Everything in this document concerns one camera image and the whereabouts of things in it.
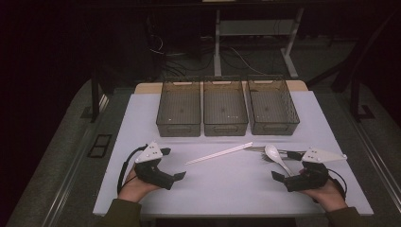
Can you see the black metal stand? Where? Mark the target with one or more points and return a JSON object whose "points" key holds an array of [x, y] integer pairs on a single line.
{"points": [[355, 101]]}

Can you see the white metal table frame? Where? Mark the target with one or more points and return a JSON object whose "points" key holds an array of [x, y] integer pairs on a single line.
{"points": [[217, 47]]}

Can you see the white chopstick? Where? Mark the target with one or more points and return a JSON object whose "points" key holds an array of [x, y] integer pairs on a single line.
{"points": [[217, 155], [220, 152]]}

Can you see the person's left hand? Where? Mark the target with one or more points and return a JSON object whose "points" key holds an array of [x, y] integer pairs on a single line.
{"points": [[134, 189]]}

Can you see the metal knife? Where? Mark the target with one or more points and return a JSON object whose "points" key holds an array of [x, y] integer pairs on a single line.
{"points": [[255, 148]]}

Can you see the person's right hand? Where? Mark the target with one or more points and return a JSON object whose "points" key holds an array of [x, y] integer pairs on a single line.
{"points": [[331, 197]]}

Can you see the white table cover board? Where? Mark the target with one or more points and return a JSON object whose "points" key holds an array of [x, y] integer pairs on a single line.
{"points": [[220, 192]]}

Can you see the smoky clear plastic bin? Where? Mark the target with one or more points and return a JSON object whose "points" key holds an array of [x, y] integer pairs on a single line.
{"points": [[271, 105], [224, 105], [178, 107]]}

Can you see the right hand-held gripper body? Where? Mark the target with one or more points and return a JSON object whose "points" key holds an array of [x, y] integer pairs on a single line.
{"points": [[310, 179]]}

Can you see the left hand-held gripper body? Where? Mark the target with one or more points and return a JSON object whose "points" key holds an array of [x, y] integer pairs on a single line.
{"points": [[151, 172]]}

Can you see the white spoon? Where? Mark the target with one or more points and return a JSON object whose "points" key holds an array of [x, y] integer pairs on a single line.
{"points": [[272, 152]]}

